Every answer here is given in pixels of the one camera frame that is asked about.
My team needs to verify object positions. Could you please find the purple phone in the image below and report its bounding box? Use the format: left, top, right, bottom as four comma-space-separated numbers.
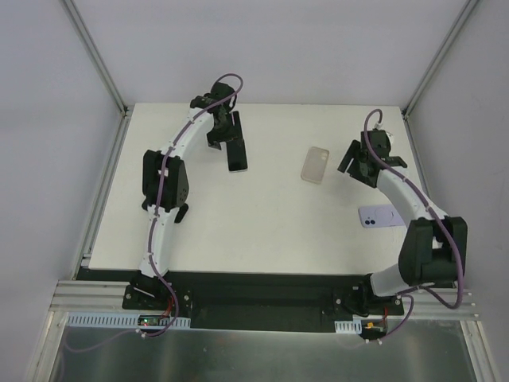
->
358, 204, 405, 228

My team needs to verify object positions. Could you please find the left aluminium frame post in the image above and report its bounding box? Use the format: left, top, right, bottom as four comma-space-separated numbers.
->
60, 0, 129, 116

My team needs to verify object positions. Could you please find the white cable duct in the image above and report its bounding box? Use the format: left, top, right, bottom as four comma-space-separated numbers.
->
67, 312, 191, 330
334, 318, 363, 335

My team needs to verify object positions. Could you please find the right white cable duct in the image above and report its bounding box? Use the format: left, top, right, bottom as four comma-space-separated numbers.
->
334, 318, 363, 335

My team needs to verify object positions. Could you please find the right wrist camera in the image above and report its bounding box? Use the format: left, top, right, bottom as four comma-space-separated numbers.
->
383, 129, 395, 147

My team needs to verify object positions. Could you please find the left white cable duct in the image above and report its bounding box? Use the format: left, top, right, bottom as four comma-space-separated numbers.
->
67, 312, 191, 330

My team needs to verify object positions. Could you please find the clear phone case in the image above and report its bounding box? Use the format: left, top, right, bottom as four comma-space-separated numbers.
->
301, 146, 329, 184

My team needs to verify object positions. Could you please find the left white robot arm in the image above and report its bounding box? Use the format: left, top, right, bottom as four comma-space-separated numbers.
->
124, 75, 248, 310

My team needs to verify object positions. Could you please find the right aluminium frame post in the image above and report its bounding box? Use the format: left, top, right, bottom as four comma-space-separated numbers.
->
402, 0, 482, 120

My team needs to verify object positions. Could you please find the aluminium rail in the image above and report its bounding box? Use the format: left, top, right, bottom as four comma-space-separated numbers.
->
50, 278, 132, 311

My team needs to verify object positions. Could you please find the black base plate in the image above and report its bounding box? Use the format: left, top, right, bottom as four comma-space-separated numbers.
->
122, 271, 403, 333

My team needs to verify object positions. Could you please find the aluminium frame post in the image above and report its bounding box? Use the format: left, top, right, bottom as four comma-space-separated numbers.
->
60, 0, 129, 116
402, 0, 482, 120

